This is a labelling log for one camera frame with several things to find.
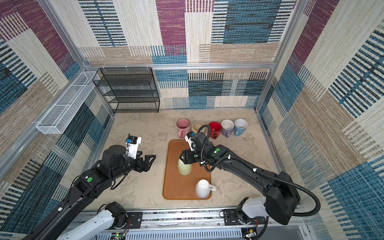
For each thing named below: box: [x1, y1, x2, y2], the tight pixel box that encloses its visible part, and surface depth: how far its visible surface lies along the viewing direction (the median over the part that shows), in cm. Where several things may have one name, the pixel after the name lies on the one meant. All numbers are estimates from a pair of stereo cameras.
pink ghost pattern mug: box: [176, 118, 191, 139], surface depth 99 cm
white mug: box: [195, 179, 217, 199], surface depth 77 cm
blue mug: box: [234, 118, 248, 137], surface depth 101 cm
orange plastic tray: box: [162, 139, 211, 200], surface depth 87 cm
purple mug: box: [221, 119, 235, 138], surface depth 102 cm
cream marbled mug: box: [191, 121, 205, 133], surface depth 104 cm
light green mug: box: [177, 158, 192, 176], surface depth 86 cm
